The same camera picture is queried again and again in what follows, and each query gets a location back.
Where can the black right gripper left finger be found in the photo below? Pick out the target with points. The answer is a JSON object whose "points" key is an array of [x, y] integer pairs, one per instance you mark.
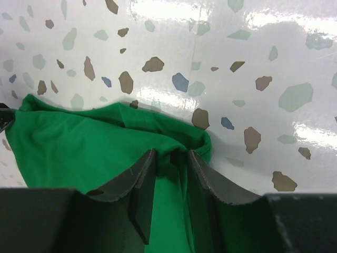
{"points": [[116, 217]]}

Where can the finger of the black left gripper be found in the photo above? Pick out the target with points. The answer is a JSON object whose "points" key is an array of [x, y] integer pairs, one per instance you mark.
{"points": [[7, 117]]}

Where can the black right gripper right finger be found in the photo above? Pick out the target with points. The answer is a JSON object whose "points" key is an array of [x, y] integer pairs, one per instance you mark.
{"points": [[228, 218]]}

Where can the green t shirt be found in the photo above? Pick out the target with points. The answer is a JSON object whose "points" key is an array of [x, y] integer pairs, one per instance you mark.
{"points": [[85, 149]]}

